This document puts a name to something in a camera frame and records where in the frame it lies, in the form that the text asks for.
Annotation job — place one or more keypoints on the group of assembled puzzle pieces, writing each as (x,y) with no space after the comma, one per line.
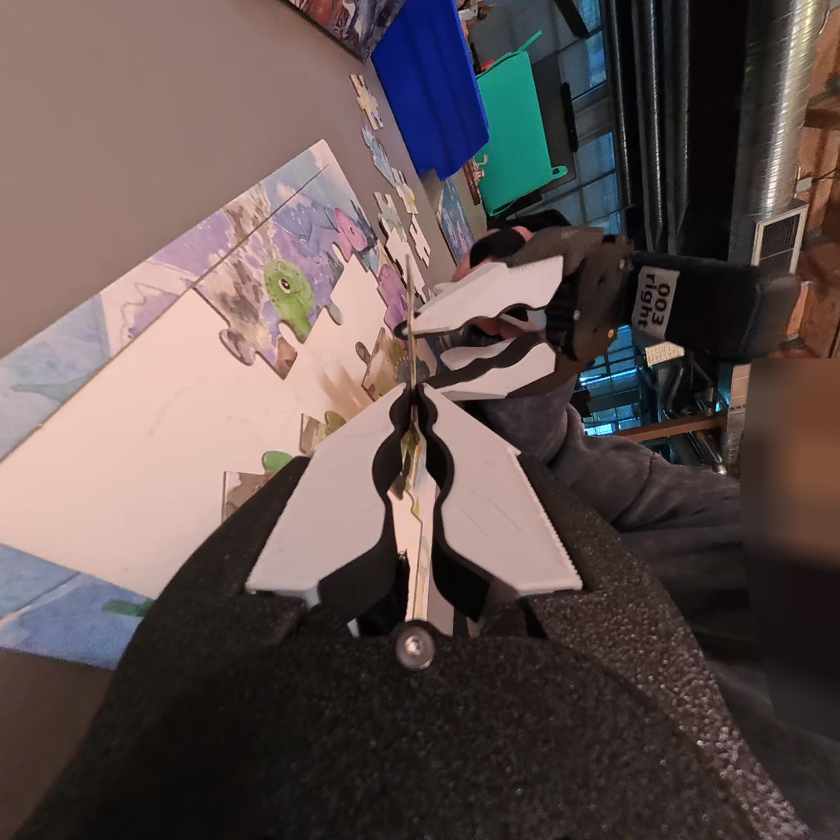
(392,295)

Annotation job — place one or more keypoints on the pile of puzzle pieces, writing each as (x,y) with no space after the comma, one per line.
(394,243)

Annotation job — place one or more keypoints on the space puzzle board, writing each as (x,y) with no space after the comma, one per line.
(456,223)

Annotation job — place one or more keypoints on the brown grey puzzle piece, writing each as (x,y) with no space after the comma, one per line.
(249,485)

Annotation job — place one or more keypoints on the person's right forearm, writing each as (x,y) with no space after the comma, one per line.
(590,459)

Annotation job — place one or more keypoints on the green dinosaur head puzzle piece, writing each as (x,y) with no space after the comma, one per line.
(289,289)

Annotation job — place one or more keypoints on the white vent grille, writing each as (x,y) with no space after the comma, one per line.
(778,239)

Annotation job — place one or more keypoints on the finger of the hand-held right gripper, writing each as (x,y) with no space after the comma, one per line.
(518,371)
(499,285)

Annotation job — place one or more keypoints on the grey desk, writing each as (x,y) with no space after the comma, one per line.
(131,98)

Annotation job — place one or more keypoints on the silver ventilation duct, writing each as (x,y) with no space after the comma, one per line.
(781,98)

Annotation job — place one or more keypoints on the pink dinosaur head puzzle piece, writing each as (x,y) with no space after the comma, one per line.
(348,229)

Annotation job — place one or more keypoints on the colourful puzzle box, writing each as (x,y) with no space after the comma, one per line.
(354,19)

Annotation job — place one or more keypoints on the blue plastic bin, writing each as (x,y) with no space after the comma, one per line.
(426,85)

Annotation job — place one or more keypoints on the dinosaur puzzle tray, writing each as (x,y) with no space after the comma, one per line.
(164,459)

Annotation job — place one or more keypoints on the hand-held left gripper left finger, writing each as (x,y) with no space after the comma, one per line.
(328,518)

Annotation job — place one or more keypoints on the person's grey sweater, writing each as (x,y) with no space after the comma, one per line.
(682,577)

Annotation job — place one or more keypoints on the green grass puzzle piece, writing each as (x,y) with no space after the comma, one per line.
(321,433)

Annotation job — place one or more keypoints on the person's right hand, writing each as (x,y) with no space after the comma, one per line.
(464,270)

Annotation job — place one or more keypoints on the small green brown puzzle piece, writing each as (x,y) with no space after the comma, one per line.
(422,577)

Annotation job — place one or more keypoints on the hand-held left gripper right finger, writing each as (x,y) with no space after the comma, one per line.
(505,518)

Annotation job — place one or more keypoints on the blue purple puzzle piece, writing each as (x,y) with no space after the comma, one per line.
(302,223)

